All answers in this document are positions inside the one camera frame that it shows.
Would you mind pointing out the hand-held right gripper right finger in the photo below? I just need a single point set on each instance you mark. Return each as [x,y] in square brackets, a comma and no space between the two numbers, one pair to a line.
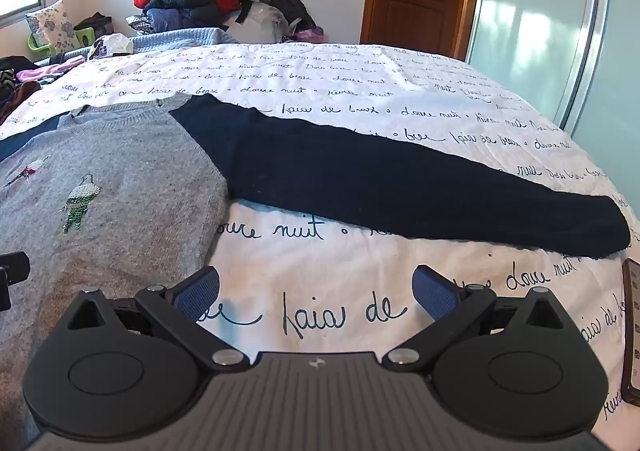
[434,292]

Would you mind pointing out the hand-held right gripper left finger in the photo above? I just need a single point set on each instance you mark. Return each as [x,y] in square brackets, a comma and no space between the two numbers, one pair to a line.
[197,293]

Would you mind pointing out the heap of dark striped clothes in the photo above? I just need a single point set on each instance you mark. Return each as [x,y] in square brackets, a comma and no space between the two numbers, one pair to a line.
[12,83]

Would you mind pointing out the light blue knitted blanket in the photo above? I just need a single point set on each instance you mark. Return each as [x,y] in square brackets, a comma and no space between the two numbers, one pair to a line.
[175,38]

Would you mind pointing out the white script-printed bed cover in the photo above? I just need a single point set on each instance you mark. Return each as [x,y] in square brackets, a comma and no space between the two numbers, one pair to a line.
[350,81]

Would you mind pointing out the white plastic bag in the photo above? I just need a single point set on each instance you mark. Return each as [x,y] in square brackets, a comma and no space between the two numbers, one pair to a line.
[114,45]

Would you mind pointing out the floral pillow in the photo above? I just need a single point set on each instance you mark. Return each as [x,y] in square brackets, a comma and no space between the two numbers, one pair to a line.
[50,23]

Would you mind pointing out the glass sliding wardrobe door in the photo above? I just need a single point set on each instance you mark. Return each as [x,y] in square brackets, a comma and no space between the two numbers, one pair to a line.
[530,21]

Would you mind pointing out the pink cloth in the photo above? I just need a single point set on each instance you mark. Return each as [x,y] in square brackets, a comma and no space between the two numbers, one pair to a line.
[50,71]

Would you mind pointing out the green plastic chair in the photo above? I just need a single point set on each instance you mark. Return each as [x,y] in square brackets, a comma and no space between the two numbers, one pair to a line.
[85,35]

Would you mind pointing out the grey and navy sweater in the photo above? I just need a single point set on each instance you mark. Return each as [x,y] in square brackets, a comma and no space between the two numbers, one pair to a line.
[125,191]

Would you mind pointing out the dark bag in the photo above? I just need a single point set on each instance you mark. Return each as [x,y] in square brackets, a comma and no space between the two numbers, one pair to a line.
[95,23]

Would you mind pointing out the black smartphone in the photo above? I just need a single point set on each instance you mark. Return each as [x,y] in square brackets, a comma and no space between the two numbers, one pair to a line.
[632,331]

